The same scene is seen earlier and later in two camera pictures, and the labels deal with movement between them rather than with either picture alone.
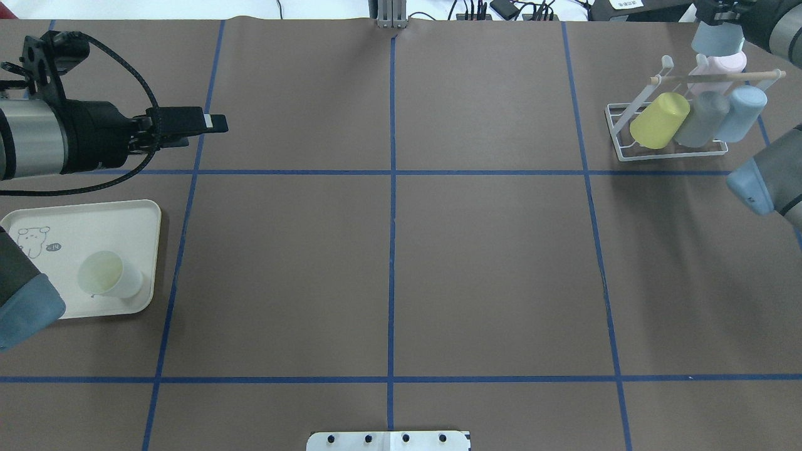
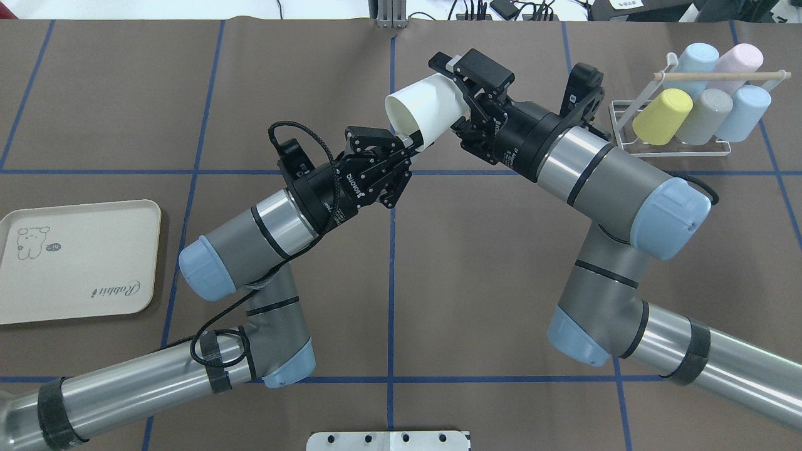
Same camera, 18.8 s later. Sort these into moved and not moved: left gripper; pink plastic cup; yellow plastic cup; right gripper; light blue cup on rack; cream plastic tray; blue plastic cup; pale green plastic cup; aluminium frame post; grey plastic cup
Moved: right gripper; blue plastic cup; left gripper; pink plastic cup; pale green plastic cup
Not moved: light blue cup on rack; cream plastic tray; yellow plastic cup; grey plastic cup; aluminium frame post
